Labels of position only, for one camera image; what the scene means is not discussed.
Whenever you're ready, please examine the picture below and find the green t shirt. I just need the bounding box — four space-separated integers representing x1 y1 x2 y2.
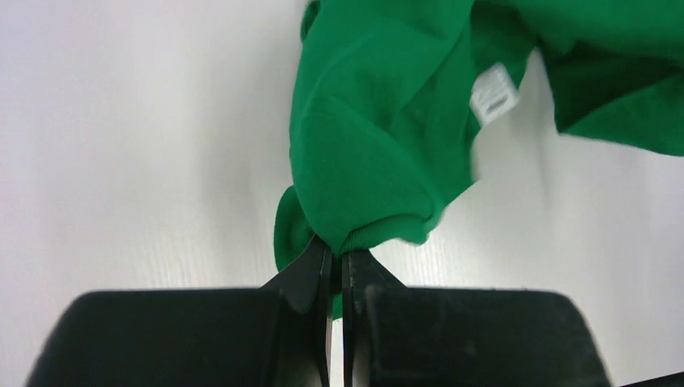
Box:
273 0 684 320

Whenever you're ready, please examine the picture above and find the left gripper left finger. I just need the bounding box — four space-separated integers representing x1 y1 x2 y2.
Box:
27 238 332 386

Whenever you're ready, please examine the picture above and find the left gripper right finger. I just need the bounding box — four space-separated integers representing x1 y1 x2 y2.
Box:
341 251 610 386

